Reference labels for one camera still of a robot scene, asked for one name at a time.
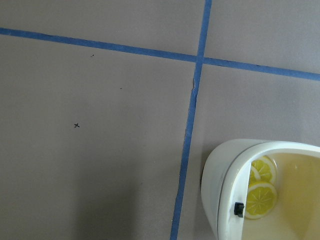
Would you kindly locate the yellow lemon slice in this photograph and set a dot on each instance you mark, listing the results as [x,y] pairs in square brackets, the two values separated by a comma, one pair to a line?
[266,168]
[254,175]
[261,198]

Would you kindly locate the white oval container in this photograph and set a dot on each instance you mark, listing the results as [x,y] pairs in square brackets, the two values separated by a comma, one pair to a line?
[224,184]

